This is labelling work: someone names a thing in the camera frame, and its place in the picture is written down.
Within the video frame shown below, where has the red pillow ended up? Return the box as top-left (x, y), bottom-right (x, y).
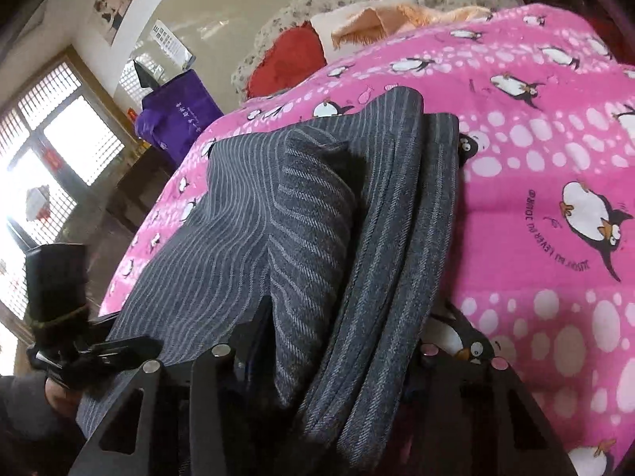
top-left (247, 25), bottom-right (329, 101)

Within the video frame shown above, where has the white wall calendar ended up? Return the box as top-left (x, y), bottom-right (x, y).
top-left (148, 19), bottom-right (196, 69)

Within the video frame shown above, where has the purple bag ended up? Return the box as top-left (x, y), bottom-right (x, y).
top-left (135, 68), bottom-right (225, 167)

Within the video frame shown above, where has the black cloth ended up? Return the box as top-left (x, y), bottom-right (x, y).
top-left (130, 58), bottom-right (162, 91)

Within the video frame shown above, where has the grey striped suit jacket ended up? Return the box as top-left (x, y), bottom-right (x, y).
top-left (74, 86), bottom-right (479, 476)

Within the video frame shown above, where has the dark red cloth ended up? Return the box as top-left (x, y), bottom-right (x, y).
top-left (583, 12), bottom-right (635, 67)

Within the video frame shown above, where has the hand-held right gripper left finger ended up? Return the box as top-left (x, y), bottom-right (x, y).
top-left (67, 302), bottom-right (279, 476)

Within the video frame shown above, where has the window with lattice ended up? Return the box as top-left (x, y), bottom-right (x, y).
top-left (0, 47), bottom-right (127, 378)

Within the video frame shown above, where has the pink penguin blanket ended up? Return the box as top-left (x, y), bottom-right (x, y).
top-left (99, 2), bottom-right (635, 476)

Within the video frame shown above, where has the wall poster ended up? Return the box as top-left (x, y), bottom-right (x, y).
top-left (89, 0), bottom-right (139, 46)

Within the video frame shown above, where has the orange fringed cloth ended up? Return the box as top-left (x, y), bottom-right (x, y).
top-left (331, 4), bottom-right (494, 51)

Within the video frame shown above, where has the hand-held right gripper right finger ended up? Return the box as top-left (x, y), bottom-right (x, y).
top-left (397, 342), bottom-right (579, 476)

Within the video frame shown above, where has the person's left hand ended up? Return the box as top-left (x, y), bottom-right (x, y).
top-left (44, 376), bottom-right (84, 415)

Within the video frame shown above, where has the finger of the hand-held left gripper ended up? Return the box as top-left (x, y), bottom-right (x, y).
top-left (92, 336), bottom-right (164, 365)

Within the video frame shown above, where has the dark wooden table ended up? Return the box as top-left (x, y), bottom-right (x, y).
top-left (106, 146), bottom-right (180, 233)

